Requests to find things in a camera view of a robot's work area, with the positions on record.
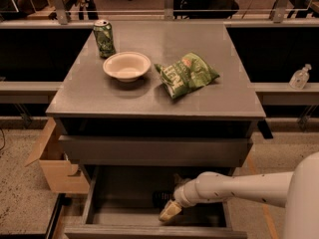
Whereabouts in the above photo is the grey drawer cabinet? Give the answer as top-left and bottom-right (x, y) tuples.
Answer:
(45, 20), (267, 239)

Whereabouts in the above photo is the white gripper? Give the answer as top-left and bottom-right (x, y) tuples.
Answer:
(159, 174), (199, 222)

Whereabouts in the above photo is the open middle drawer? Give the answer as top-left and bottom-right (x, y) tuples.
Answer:
(65, 166), (247, 239)

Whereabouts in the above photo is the black rxbar chocolate bar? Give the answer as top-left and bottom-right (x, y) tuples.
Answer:
(153, 191), (172, 209)

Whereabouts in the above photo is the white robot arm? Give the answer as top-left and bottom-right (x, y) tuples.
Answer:
(159, 152), (319, 239)

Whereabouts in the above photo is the green soda can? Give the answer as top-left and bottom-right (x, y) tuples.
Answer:
(93, 20), (116, 59)

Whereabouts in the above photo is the black office chair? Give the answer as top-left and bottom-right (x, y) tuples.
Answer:
(173, 0), (239, 19)

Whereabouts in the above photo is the clear sanitizer bottle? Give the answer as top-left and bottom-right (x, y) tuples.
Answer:
(289, 64), (312, 90)

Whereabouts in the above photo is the closed top drawer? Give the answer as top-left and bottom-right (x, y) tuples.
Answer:
(59, 135), (252, 167)

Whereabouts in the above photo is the metal railing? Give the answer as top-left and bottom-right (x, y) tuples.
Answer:
(0, 0), (318, 25)

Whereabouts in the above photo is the white paper bowl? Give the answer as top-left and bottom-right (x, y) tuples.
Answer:
(103, 52), (151, 83)

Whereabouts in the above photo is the green chip bag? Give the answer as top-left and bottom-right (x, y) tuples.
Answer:
(155, 53), (219, 100)

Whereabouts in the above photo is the cardboard box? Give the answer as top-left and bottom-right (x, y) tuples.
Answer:
(25, 119), (89, 194)

